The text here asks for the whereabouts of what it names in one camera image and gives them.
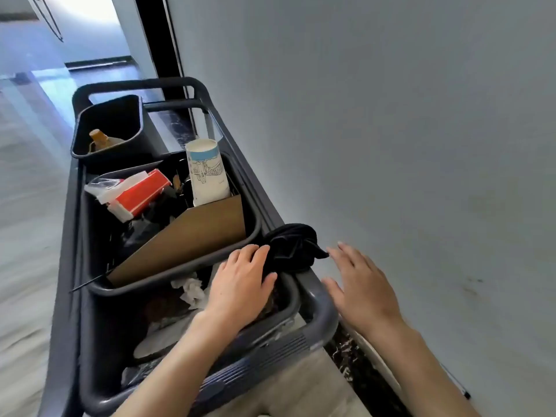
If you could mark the thin black stick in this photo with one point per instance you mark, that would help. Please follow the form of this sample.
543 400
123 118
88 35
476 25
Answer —
89 283

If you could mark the grey plastic tub with cardboard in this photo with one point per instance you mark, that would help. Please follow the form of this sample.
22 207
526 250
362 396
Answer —
173 272

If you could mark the red white box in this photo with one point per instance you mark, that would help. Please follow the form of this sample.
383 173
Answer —
143 195

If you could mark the person's left hand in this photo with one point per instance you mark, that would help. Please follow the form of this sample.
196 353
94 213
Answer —
239 290

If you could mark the black cleaning cloth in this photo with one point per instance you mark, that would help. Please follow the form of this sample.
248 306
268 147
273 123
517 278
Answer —
291 247

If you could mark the black door frame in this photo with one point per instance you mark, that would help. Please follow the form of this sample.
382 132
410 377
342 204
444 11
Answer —
158 39

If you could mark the white blue paper cup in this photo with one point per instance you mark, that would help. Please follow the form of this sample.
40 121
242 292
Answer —
206 178

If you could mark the grey utility cart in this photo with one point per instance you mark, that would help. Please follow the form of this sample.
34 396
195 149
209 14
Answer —
316 299

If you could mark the person's left forearm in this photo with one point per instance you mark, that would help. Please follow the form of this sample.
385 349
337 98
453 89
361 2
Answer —
182 369

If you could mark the person's right forearm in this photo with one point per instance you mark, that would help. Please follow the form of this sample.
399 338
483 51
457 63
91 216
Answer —
417 373

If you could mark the clear plastic wrapper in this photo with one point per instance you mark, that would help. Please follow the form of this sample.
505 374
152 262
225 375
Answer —
104 186

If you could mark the amber bottle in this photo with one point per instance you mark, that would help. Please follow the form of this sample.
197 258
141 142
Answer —
99 138

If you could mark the grey plastic tub with tissue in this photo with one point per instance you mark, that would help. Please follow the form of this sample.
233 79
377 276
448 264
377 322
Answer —
100 343

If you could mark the person's right hand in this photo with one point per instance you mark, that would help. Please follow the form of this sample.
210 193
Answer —
365 295

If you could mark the small black bin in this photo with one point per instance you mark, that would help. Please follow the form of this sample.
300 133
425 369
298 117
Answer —
117 117

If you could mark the brown cardboard sheet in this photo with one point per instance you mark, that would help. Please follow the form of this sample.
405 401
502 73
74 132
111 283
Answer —
191 238

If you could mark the crumpled white tissue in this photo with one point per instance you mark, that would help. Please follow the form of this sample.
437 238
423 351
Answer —
191 290

